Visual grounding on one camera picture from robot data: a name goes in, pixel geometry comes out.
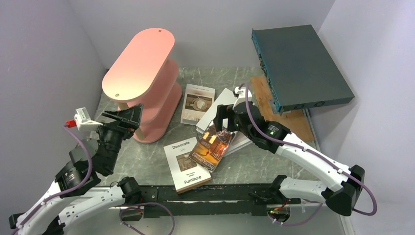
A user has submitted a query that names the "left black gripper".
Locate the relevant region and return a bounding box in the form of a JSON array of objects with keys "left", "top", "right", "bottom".
[{"left": 95, "top": 103, "right": 143, "bottom": 172}]

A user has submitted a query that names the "white Insoia travel book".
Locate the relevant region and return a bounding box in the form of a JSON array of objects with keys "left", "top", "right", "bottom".
[{"left": 196, "top": 88, "right": 236, "bottom": 134}]

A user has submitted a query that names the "dark orange Edward Tulane novel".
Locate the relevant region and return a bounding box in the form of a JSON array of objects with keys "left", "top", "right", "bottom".
[{"left": 189, "top": 121, "right": 236, "bottom": 173}]

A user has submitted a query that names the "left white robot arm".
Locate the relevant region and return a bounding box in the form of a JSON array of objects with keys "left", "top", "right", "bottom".
[{"left": 9, "top": 104, "right": 143, "bottom": 235}]

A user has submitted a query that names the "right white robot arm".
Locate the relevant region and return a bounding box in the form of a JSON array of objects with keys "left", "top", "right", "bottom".
[{"left": 213, "top": 101, "right": 365, "bottom": 216}]

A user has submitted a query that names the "white fashion cover magazine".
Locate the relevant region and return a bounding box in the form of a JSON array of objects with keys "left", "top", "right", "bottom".
[{"left": 224, "top": 132, "right": 253, "bottom": 157}]

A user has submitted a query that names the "beige cup cover book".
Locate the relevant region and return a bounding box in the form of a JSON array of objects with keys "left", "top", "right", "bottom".
[{"left": 181, "top": 84, "right": 215, "bottom": 125}]

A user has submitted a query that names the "pink three-tier shelf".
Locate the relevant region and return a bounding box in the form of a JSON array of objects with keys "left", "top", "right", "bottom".
[{"left": 102, "top": 28, "right": 183, "bottom": 143}]

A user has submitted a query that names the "brown wooden board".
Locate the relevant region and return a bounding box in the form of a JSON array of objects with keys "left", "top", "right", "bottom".
[{"left": 250, "top": 76, "right": 315, "bottom": 142}]

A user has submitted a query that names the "white Decorate Furniture book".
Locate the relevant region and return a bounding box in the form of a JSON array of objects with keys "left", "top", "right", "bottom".
[{"left": 164, "top": 137, "right": 211, "bottom": 194}]

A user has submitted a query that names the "dark teal flat box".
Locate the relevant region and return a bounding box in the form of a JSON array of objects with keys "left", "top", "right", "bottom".
[{"left": 251, "top": 24, "right": 355, "bottom": 114}]

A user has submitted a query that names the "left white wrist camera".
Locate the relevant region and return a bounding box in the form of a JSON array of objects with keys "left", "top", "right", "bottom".
[{"left": 65, "top": 107, "right": 103, "bottom": 132}]

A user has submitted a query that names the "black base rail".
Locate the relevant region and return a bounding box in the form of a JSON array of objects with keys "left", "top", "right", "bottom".
[{"left": 108, "top": 183, "right": 302, "bottom": 218}]

